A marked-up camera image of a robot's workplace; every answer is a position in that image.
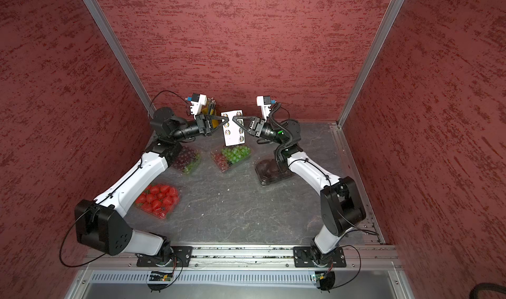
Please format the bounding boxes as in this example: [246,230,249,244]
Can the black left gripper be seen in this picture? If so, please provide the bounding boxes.
[171,113,229,141]

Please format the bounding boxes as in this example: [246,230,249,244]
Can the clear box dark grapes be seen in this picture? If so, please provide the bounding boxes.
[171,146,201,174]

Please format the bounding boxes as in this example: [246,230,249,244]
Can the yellow metal pencil bucket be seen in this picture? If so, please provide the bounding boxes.
[202,104,220,129]

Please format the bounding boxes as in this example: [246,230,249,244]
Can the black corrugated right cable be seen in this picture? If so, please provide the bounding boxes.
[268,103,302,161]

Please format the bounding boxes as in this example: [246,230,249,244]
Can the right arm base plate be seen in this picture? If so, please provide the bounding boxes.
[293,246,347,268]

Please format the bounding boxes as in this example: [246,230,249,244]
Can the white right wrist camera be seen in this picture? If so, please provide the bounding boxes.
[256,96,275,120]

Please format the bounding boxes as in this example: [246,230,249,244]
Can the aluminium front rail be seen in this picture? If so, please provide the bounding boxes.
[84,243,400,270]

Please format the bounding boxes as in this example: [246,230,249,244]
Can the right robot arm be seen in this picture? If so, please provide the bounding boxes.
[233,116,366,256]

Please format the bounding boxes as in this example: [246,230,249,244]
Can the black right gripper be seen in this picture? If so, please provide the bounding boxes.
[235,115,287,145]

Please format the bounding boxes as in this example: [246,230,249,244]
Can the clear box dark plums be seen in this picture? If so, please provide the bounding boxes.
[255,159,295,186]

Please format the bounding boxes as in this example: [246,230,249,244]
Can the right circuit board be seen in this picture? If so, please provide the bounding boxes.
[311,271,335,291]

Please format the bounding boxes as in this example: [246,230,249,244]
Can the clear box strawberries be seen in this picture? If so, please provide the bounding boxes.
[134,184,180,219]

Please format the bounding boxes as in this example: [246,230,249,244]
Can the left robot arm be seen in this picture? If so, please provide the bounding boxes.
[75,107,229,264]

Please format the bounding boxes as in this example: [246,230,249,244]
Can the pencils in bucket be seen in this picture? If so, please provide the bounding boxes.
[206,97,216,115]

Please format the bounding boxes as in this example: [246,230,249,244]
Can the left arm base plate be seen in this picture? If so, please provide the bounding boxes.
[137,246,193,269]

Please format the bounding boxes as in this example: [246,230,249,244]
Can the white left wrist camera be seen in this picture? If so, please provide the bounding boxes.
[187,94,208,117]

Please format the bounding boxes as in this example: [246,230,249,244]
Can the left circuit board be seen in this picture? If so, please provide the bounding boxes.
[147,271,175,292]

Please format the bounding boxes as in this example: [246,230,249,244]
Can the circuit board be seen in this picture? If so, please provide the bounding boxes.
[311,271,335,291]
[147,271,175,292]

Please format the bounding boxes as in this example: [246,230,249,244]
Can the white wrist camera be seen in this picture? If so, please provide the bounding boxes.
[187,94,208,117]
[256,96,275,120]

